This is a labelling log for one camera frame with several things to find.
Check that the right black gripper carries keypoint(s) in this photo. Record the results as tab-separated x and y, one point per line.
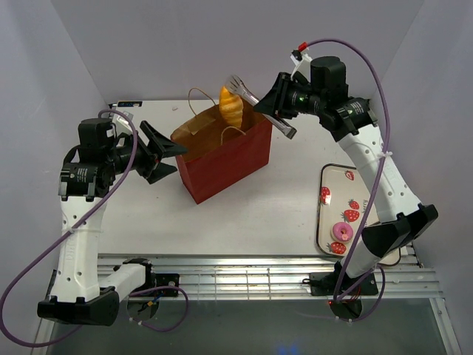
275	102

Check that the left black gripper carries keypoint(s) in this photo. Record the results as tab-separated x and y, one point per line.
164	146

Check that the large fake croissant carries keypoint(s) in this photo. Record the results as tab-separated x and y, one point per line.
231	107

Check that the red paper bag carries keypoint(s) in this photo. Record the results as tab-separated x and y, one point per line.
219	155

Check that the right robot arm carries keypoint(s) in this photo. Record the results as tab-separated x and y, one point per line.
318	87

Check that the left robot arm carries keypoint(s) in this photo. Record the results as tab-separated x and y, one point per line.
107	149

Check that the pink fake donut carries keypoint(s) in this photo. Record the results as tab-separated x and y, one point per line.
342	232

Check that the left blue table label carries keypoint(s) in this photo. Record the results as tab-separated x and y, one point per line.
129	104

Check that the strawberry pattern tray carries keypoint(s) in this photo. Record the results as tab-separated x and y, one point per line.
343	197

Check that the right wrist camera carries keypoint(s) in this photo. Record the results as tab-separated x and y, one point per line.
301	59

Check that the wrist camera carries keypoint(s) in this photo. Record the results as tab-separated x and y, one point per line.
301	59
123	119

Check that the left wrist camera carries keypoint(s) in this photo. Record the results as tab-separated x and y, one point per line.
123	119

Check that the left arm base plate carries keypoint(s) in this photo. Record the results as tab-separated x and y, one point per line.
168	284

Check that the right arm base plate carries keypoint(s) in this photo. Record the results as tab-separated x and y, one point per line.
323	284

